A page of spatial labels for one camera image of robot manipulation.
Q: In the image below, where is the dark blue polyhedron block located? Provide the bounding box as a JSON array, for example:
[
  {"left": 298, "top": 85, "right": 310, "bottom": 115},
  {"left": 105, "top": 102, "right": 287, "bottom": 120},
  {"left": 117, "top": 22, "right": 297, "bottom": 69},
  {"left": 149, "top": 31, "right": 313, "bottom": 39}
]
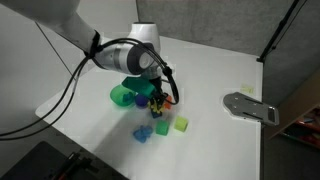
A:
[{"left": 150, "top": 109, "right": 164, "bottom": 120}]

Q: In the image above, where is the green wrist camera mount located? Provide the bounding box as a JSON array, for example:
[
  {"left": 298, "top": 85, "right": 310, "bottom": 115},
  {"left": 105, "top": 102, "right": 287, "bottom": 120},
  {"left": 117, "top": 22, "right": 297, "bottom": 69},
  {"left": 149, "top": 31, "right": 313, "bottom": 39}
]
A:
[{"left": 121, "top": 76, "right": 157, "bottom": 98}]

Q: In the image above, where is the blue toy in bowl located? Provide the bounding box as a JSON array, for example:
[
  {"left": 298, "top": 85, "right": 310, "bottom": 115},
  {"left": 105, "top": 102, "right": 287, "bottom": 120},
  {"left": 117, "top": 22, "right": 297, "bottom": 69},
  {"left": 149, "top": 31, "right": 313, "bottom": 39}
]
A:
[{"left": 122, "top": 92, "right": 135, "bottom": 104}]

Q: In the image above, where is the purple ball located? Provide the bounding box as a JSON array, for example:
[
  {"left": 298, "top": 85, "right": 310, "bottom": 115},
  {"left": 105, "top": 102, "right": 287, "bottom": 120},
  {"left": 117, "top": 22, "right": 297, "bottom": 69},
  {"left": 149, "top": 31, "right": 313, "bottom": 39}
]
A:
[{"left": 134, "top": 93, "right": 150, "bottom": 109}]

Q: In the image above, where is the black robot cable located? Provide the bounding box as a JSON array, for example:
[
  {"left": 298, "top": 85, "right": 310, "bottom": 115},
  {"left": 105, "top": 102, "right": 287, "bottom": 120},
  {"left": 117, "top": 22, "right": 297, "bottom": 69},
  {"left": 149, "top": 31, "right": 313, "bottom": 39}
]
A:
[{"left": 0, "top": 30, "right": 180, "bottom": 141}]

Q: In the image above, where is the wooden toy bin shelf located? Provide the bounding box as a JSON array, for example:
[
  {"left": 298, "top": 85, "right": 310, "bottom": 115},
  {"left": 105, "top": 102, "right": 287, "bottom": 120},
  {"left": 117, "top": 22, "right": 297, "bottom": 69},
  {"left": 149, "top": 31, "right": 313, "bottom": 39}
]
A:
[{"left": 266, "top": 68, "right": 320, "bottom": 150}]

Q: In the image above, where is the black equipment stand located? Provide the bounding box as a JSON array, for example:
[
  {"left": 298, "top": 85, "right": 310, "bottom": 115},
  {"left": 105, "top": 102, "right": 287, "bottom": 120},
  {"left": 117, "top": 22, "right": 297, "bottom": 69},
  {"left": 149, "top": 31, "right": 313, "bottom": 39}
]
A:
[{"left": 0, "top": 140, "right": 130, "bottom": 180}]

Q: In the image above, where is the light blue toy figure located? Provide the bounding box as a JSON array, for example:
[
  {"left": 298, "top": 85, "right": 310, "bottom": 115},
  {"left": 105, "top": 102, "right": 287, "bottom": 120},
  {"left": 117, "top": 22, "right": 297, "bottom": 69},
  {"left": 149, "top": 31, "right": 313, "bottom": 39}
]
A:
[{"left": 132, "top": 124, "right": 155, "bottom": 144}]

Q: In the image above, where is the yellow spiky toy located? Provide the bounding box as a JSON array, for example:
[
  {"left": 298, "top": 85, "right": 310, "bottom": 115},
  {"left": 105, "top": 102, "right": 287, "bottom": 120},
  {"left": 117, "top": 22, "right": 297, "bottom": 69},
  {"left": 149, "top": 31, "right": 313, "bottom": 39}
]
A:
[{"left": 148, "top": 100, "right": 165, "bottom": 115}]

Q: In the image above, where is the grey metal mounting plate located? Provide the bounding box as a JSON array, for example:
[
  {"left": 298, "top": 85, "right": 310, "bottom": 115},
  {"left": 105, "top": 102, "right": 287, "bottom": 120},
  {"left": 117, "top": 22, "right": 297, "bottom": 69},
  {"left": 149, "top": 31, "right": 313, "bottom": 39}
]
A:
[{"left": 222, "top": 91, "right": 281, "bottom": 127}]

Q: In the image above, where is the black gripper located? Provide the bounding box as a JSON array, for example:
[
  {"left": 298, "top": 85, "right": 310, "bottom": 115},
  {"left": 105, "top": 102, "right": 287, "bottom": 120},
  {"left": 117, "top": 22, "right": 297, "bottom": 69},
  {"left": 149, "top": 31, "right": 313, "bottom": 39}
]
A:
[{"left": 143, "top": 65, "right": 169, "bottom": 111}]

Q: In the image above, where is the green plastic bowl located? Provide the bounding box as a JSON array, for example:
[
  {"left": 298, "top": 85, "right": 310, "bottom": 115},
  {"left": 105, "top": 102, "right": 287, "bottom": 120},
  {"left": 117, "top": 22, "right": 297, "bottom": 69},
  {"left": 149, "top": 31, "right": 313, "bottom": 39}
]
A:
[{"left": 109, "top": 84, "right": 138, "bottom": 110}]

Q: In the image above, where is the orange toy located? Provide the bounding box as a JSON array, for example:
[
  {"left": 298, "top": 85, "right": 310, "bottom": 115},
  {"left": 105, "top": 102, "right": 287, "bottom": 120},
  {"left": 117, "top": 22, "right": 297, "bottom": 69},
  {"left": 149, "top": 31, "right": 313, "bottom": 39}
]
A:
[{"left": 163, "top": 95, "right": 174, "bottom": 111}]

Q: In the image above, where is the black vertical pole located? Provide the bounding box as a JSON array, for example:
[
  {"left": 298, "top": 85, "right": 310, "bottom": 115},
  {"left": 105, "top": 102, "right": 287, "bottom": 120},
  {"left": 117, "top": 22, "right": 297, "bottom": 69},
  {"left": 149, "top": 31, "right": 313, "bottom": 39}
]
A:
[{"left": 256, "top": 0, "right": 301, "bottom": 64}]

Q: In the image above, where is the lime green block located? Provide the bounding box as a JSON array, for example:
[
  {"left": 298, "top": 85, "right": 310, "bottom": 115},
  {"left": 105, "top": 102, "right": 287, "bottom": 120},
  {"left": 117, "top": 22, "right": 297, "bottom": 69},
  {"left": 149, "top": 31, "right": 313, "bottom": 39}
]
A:
[{"left": 173, "top": 115, "right": 190, "bottom": 133}]

